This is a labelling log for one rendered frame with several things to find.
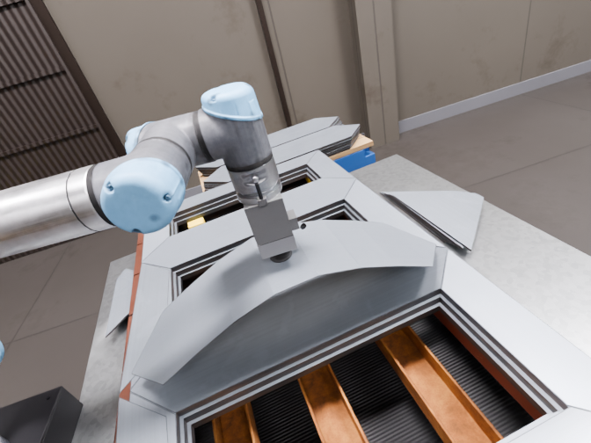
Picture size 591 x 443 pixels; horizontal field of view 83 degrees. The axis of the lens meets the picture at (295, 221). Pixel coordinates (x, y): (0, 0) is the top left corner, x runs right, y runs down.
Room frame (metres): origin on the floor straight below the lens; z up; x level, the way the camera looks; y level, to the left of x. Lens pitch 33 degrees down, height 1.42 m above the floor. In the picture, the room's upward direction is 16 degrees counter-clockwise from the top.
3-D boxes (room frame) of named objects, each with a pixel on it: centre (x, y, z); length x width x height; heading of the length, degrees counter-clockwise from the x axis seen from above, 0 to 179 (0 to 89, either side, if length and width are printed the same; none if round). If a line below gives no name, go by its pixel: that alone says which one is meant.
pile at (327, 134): (1.54, -0.01, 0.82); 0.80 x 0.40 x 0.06; 101
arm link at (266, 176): (0.49, 0.04, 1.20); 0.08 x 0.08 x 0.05
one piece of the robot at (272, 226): (0.49, 0.03, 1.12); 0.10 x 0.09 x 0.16; 93
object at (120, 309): (0.95, 0.62, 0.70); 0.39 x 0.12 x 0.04; 11
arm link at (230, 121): (0.49, 0.05, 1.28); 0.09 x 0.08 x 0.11; 87
